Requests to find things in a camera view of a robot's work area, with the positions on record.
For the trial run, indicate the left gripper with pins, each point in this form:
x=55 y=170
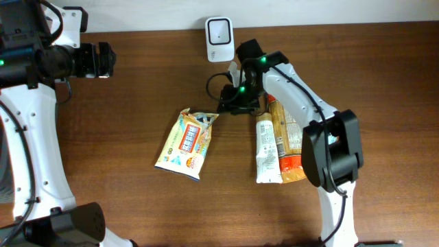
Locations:
x=92 y=67

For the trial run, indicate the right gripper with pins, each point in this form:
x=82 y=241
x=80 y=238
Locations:
x=234 y=108

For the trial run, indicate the orange spaghetti pasta packet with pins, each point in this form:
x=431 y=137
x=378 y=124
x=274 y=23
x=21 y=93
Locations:
x=288 y=135

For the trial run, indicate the white tube with gold cap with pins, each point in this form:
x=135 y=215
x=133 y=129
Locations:
x=268 y=167

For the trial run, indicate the small teal tissue pack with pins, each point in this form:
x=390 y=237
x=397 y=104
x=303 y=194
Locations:
x=332 y=139

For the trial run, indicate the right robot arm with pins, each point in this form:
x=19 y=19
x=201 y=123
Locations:
x=333 y=169

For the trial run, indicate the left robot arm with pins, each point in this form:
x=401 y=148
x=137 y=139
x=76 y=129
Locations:
x=41 y=48

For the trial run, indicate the white barcode scanner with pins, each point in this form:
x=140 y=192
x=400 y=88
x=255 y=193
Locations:
x=220 y=44

